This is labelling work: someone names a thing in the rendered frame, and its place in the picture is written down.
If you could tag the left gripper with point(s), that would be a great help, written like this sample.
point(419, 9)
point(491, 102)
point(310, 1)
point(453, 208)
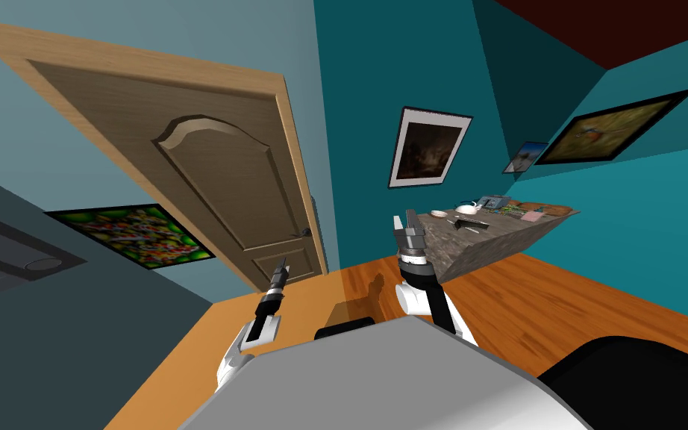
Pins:
point(279, 279)

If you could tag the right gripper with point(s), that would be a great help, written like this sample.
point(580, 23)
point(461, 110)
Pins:
point(411, 243)

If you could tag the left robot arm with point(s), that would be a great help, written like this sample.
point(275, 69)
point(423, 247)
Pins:
point(258, 331)

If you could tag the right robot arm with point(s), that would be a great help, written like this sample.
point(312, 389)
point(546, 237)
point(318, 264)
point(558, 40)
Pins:
point(421, 295)

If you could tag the grey stone table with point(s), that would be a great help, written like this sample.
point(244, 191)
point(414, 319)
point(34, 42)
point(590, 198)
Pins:
point(475, 248)

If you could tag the white-matted dark picture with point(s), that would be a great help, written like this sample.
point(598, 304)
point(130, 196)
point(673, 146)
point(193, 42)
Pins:
point(427, 149)

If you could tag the brown wooden door leaf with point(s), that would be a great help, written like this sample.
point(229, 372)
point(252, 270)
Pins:
point(212, 173)

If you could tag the small pale blue picture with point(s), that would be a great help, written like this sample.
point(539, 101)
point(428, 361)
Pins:
point(525, 157)

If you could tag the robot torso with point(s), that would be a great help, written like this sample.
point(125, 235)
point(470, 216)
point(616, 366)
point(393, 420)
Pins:
point(380, 382)

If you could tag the colourful black-framed picture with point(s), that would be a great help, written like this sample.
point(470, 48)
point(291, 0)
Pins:
point(138, 234)

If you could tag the yellow-green black-framed picture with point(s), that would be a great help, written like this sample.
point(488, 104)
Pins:
point(609, 130)

